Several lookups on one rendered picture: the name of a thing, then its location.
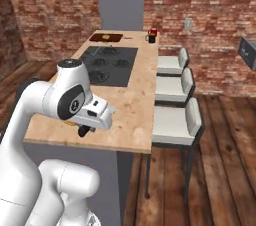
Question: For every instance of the black mug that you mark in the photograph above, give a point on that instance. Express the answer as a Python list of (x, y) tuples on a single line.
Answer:
[(151, 38)]

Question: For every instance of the yellow food item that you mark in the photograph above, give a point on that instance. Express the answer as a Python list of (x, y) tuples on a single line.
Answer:
[(106, 37)]

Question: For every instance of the white stool with dark frame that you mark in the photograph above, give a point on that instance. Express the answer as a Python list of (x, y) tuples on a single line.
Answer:
[(170, 65), (171, 88), (171, 125)]

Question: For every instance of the black hob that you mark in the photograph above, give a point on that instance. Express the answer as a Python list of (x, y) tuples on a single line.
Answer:
[(111, 66)]

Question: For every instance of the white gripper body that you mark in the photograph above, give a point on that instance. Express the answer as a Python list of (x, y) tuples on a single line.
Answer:
[(106, 119)]

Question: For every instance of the dark brown cutting board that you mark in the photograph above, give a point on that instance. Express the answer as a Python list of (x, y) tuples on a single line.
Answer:
[(113, 38)]

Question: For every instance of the grey wall socket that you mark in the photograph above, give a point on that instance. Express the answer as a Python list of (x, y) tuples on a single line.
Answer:
[(188, 24)]

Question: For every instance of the grey island base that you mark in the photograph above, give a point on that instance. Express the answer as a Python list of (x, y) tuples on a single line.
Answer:
[(100, 176)]

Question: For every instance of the grey wall cabinet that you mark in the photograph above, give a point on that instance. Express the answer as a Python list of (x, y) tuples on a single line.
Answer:
[(248, 51)]

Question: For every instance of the grey extractor hood column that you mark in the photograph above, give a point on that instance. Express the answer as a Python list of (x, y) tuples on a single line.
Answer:
[(120, 0)]

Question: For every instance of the red container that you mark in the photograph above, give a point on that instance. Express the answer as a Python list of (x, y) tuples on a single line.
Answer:
[(153, 31)]

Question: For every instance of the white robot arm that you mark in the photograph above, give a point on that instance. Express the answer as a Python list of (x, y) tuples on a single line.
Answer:
[(23, 156)]

